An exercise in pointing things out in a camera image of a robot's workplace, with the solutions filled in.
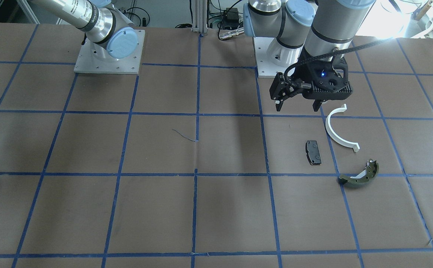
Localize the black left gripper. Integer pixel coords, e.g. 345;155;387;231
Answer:
275;60;352;112

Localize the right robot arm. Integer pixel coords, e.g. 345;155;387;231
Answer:
31;0;139;59

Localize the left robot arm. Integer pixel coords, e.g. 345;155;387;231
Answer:
243;0;375;112

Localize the black brake pad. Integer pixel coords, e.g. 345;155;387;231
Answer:
305;140;322;166

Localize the green brake shoe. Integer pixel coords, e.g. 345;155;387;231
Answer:
337;159;379;188

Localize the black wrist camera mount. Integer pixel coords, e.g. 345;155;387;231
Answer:
269;72;305;102

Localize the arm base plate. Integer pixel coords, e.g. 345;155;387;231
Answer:
74;27;146;75
253;36;306;78

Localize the white curved plastic bracket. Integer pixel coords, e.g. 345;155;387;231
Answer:
325;104;361;152

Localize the aluminium frame post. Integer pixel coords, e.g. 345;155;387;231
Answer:
189;0;209;35

